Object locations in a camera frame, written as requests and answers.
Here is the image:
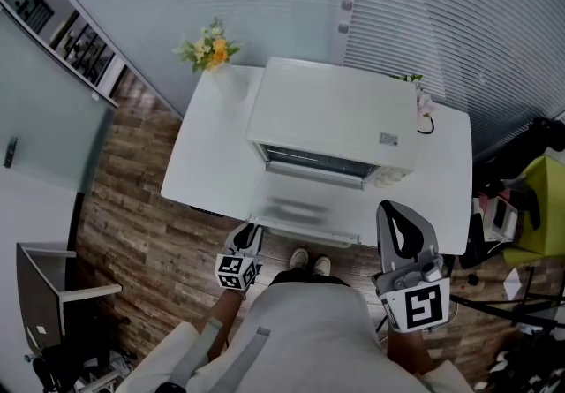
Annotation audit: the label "person's white shoe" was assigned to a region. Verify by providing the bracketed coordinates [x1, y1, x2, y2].
[312, 253, 332, 276]
[289, 247, 310, 271]

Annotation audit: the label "white vase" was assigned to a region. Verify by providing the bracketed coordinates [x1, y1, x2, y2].
[211, 63, 251, 103]

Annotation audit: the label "black desk control panel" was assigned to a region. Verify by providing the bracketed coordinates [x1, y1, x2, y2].
[189, 204, 226, 219]

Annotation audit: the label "frosted glass door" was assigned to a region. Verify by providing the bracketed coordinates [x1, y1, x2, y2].
[0, 6, 118, 196]

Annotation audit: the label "person's black trousers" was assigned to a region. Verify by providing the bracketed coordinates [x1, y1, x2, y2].
[268, 267, 350, 289]

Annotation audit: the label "white side table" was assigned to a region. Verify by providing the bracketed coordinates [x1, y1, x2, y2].
[15, 241, 124, 359]

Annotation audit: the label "person's right forearm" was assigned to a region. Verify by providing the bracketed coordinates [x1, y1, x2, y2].
[386, 329, 436, 377]

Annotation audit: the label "white oven door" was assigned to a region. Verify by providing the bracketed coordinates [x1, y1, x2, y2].
[245, 161, 366, 249]

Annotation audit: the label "black door handle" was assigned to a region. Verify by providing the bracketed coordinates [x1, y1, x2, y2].
[3, 136, 19, 170]

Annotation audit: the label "white paper sheet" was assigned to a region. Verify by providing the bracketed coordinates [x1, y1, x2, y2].
[502, 267, 524, 302]

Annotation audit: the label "person's white shirt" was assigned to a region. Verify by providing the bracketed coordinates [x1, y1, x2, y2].
[114, 283, 476, 393]

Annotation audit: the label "grey shoulder strap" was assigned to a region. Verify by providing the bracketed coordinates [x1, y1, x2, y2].
[169, 316, 224, 388]
[211, 327, 271, 393]

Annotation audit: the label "black office chair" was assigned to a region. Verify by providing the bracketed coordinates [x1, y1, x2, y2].
[30, 315, 133, 393]
[470, 116, 565, 268]

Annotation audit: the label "white toaster oven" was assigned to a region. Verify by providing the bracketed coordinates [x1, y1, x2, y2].
[245, 56, 419, 192]

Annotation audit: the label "person's left forearm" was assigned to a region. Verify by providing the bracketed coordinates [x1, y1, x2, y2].
[193, 289, 246, 359]

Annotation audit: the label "lime green chair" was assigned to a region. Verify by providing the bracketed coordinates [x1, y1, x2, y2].
[502, 155, 565, 267]

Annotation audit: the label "person's left white shoe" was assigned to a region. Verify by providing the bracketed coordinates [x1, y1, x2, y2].
[289, 247, 310, 271]

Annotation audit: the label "white box device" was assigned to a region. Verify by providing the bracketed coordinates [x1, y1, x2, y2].
[478, 192, 520, 245]

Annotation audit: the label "person's right white shoe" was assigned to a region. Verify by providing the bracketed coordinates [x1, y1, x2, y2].
[312, 253, 332, 276]

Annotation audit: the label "black tripod stand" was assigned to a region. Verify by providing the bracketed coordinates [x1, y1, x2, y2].
[449, 249, 565, 330]

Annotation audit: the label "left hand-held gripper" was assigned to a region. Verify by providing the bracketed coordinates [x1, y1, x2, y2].
[215, 223, 265, 293]

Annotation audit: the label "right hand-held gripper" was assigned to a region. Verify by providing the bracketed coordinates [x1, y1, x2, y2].
[372, 200, 454, 335]

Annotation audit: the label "white stool frame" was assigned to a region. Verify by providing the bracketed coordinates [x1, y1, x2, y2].
[74, 368, 123, 393]

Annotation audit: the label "black railing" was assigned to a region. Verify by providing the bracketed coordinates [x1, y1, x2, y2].
[48, 11, 118, 87]

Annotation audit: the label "yellow flower bouquet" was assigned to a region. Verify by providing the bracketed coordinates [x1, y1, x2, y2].
[172, 16, 243, 74]

